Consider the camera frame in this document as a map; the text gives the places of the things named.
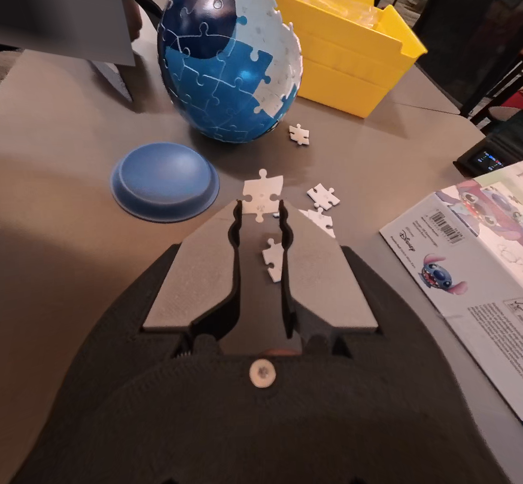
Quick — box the yellow plastic bin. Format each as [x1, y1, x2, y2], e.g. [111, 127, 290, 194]
[261, 0, 427, 119]

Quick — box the blue round stand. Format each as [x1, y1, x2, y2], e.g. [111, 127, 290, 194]
[110, 142, 220, 223]

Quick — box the cartoon printed puzzle box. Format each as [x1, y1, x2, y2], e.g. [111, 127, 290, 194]
[379, 161, 523, 424]

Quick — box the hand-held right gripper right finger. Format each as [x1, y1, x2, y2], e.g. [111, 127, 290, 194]
[279, 199, 379, 341]

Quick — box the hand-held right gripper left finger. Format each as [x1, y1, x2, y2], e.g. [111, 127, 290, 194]
[141, 199, 244, 341]

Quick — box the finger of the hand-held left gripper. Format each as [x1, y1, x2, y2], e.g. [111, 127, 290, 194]
[90, 60, 135, 103]

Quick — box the blue puzzle ball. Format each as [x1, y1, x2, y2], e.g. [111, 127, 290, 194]
[157, 0, 303, 143]

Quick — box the black device with small screen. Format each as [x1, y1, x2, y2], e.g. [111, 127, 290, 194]
[454, 133, 523, 178]

